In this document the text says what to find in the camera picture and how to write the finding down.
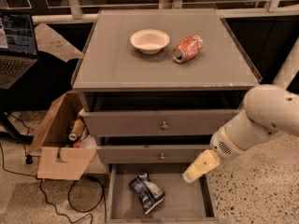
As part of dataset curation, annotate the blue chip bag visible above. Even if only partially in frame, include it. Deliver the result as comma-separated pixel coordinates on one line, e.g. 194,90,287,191
128,173,165,215

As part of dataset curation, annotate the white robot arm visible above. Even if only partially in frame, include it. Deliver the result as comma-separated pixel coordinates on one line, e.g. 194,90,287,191
182,85,299,183

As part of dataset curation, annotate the grey top drawer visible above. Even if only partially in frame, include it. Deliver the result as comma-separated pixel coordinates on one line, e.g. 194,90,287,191
83,109,239,137

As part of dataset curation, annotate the grey drawer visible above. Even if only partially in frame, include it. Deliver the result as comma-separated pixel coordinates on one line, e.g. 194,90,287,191
97,145,209,164
107,163,221,224
83,109,239,137

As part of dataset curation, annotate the grey bottom drawer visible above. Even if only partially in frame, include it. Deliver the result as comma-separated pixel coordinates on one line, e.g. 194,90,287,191
107,163,221,224

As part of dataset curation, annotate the grey drawer cabinet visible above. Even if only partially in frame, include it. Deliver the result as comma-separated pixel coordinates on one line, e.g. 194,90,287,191
70,8,263,224

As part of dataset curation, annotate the grey middle drawer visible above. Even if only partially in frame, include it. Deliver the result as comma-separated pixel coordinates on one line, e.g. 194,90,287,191
97,145,209,164

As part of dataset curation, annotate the red soda can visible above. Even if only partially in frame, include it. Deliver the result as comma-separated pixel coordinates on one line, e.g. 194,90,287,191
172,35,204,63

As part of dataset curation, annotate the white diagonal pipe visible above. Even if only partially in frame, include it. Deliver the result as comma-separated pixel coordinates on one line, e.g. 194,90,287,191
273,37,299,90

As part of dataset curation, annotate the white paper bowl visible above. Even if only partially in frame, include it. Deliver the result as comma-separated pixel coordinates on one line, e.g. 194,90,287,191
130,29,170,54

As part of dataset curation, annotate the yellow bottle in box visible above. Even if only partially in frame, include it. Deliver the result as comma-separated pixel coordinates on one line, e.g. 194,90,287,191
68,119,85,141

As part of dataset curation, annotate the brown cardboard box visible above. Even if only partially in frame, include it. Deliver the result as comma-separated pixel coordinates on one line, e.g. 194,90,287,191
27,91,96,180

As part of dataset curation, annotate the black laptop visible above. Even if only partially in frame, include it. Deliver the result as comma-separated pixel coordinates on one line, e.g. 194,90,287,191
0,10,38,90

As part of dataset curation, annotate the black floor cable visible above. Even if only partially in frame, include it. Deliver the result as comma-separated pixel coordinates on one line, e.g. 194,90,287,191
0,114,107,224

